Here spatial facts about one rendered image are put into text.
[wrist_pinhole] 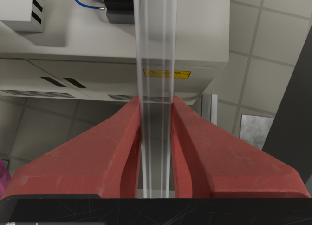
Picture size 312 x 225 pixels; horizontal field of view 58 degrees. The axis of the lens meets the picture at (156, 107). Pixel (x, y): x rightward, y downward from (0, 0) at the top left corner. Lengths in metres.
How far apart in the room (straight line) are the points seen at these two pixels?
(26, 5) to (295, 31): 1.01
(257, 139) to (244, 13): 0.49
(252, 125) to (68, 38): 0.79
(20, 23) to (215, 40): 0.31
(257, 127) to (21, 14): 0.88
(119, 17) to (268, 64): 0.81
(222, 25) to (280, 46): 0.74
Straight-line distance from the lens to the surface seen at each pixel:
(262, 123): 1.12
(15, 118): 1.21
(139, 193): 0.22
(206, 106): 0.76
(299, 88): 0.19
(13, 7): 0.50
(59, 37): 0.51
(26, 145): 1.19
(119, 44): 0.48
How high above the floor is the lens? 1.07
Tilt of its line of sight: 83 degrees down
